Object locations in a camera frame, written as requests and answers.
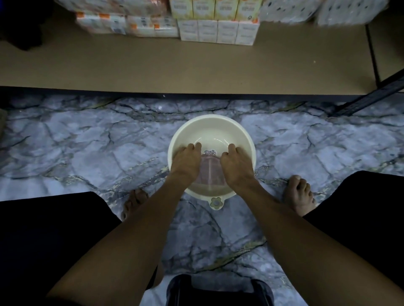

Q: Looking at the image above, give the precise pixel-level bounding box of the white orange wrapped packet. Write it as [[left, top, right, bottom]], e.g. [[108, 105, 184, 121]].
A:
[[126, 15, 156, 37], [75, 12, 128, 34], [154, 17, 179, 38]]

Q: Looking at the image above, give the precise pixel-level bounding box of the person's left hand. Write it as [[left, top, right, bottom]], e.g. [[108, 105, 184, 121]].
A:
[[169, 142, 203, 187]]

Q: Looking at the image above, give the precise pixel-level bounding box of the pink cloth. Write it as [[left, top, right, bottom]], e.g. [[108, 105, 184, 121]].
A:
[[196, 149, 226, 187]]

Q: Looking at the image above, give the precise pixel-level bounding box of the white carton box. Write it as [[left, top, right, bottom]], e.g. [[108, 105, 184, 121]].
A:
[[217, 20, 239, 45], [235, 21, 260, 46], [198, 20, 218, 43], [178, 20, 199, 42]]

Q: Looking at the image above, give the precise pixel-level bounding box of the person's right leg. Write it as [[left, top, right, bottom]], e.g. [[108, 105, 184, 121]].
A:
[[303, 170, 404, 282]]

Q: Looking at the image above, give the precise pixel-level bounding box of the person's foot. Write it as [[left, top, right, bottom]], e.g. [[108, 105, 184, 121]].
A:
[[282, 175, 317, 217], [121, 189, 149, 222]]

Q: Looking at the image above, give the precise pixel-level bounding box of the person's right forearm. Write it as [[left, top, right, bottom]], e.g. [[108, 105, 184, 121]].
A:
[[234, 176, 404, 306]]

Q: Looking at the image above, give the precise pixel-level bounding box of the black bag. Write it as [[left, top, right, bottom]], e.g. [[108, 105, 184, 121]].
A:
[[0, 0, 55, 51]]

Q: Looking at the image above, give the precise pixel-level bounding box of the white dotted wrapped pack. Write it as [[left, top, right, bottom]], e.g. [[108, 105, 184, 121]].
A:
[[315, 0, 389, 26], [259, 0, 323, 24]]

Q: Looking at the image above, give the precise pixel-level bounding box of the person's right hand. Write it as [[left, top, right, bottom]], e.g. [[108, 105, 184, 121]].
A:
[[220, 143, 256, 190]]

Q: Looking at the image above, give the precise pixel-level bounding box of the person's left forearm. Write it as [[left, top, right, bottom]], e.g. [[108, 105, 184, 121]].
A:
[[46, 176, 197, 306]]

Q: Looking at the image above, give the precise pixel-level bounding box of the small brown shelf board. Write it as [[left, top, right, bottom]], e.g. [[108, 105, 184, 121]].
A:
[[367, 12, 404, 83]]

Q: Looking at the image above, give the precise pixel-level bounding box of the large brown shelf board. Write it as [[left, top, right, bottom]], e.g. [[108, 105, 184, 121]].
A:
[[0, 6, 378, 95]]

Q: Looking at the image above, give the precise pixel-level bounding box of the yellow carton box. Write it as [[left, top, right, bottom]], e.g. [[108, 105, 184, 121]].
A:
[[169, 0, 194, 20], [192, 0, 216, 21], [215, 0, 239, 21], [237, 0, 263, 22]]

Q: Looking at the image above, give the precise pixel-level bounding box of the person's leg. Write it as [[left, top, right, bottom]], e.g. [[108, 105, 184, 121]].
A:
[[0, 191, 122, 306], [303, 170, 404, 282]]

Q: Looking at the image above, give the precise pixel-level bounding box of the person's left leg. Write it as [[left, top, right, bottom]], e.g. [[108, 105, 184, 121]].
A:
[[0, 191, 122, 306]]

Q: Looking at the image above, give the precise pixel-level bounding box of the person's left foot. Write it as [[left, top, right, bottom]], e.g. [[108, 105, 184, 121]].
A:
[[121, 189, 149, 222]]

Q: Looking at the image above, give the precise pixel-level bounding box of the cream plastic wash basin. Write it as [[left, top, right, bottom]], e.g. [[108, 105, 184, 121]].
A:
[[167, 114, 257, 211]]

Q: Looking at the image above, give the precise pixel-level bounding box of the black stool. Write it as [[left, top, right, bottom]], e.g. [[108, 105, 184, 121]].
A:
[[165, 273, 275, 306]]

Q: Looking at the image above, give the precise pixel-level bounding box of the person's right foot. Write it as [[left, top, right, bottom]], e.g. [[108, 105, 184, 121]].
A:
[[282, 175, 317, 217]]

